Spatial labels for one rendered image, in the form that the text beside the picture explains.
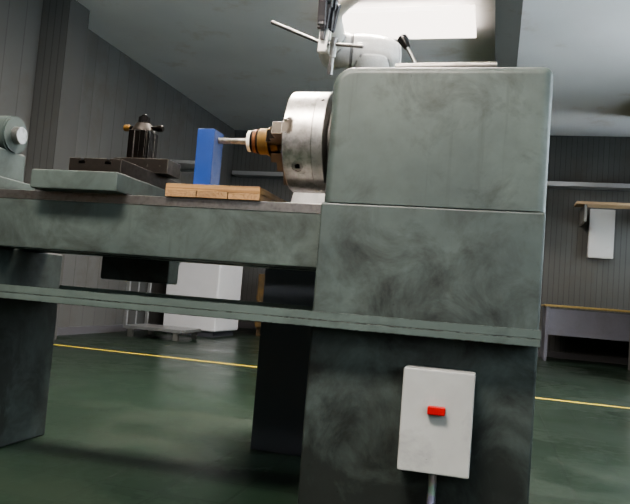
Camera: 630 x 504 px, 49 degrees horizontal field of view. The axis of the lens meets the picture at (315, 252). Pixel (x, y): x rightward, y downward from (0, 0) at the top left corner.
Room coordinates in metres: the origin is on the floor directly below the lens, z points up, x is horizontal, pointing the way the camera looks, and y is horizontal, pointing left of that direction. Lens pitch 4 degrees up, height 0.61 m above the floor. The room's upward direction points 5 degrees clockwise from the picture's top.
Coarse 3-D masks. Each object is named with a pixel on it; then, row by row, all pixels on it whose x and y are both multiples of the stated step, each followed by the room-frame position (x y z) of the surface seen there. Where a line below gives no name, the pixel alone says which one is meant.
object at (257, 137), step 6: (252, 132) 2.15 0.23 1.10; (258, 132) 2.14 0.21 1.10; (264, 132) 2.14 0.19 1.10; (252, 138) 2.14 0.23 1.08; (258, 138) 2.14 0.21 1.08; (264, 138) 2.13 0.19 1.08; (252, 144) 2.15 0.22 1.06; (258, 144) 2.14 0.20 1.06; (264, 144) 2.13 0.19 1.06; (252, 150) 2.17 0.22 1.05; (258, 150) 2.15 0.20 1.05; (264, 150) 2.15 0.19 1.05; (270, 150) 2.16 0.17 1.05; (276, 150) 2.15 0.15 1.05; (270, 156) 2.17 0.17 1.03
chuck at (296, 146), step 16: (304, 96) 2.04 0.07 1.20; (288, 112) 2.00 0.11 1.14; (304, 112) 1.99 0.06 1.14; (304, 128) 1.98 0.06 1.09; (288, 144) 2.00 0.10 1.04; (304, 144) 1.99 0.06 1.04; (288, 160) 2.02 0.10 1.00; (304, 160) 2.00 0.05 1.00; (288, 176) 2.06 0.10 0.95; (304, 176) 2.04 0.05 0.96; (304, 192) 2.15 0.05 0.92
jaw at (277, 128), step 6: (288, 120) 2.00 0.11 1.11; (270, 126) 2.08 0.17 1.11; (276, 126) 2.02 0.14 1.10; (282, 126) 2.02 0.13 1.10; (288, 126) 2.00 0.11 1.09; (270, 132) 2.08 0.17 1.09; (276, 132) 2.02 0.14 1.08; (288, 132) 2.00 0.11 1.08; (270, 138) 2.08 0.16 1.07; (276, 138) 2.07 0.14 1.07; (270, 144) 2.13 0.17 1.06; (276, 144) 2.13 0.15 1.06
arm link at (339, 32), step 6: (342, 0) 2.32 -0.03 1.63; (348, 0) 2.31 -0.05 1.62; (354, 0) 2.30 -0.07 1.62; (360, 0) 2.31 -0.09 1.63; (342, 6) 2.34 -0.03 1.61; (348, 6) 2.33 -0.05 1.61; (342, 12) 2.37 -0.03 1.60; (342, 18) 2.43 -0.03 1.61; (336, 24) 2.43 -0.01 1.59; (342, 24) 2.46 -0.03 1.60; (336, 30) 2.46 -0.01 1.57; (342, 30) 2.48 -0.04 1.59; (336, 36) 2.48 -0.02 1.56; (342, 36) 2.50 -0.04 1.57
